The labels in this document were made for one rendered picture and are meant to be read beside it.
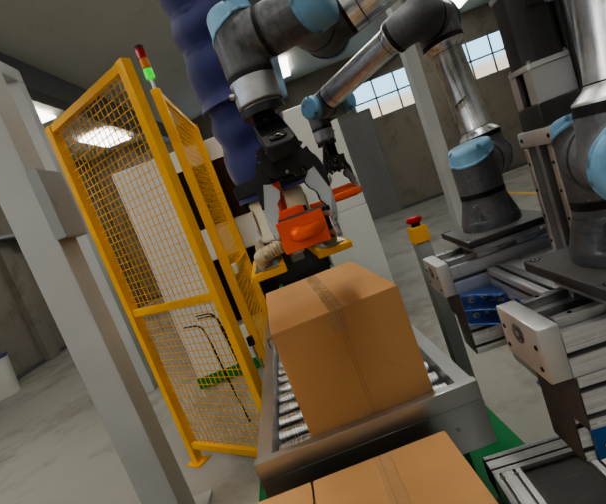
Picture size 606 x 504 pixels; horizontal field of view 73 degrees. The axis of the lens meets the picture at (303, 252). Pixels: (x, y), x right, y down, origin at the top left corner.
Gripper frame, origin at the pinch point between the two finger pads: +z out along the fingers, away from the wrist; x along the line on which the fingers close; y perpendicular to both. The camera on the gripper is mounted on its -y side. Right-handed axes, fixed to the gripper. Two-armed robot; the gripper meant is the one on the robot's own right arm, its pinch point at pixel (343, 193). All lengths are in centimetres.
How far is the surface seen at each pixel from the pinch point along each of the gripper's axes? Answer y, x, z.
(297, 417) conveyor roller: 13, -46, 71
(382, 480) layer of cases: 60, -27, 70
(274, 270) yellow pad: 47, -34, 11
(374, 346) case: 40, -14, 44
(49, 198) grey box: -26, -112, -39
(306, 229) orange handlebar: 96, -26, 0
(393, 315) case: 40, -6, 38
